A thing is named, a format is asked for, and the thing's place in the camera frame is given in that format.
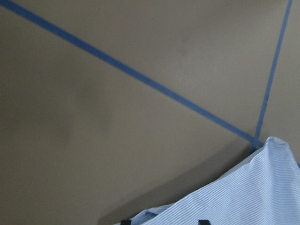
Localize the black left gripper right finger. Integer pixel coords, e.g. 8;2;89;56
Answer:
198;220;210;225

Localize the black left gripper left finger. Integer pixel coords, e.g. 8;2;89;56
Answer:
120;219;131;225

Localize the light blue striped shirt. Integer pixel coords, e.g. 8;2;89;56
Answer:
132;137;300;225

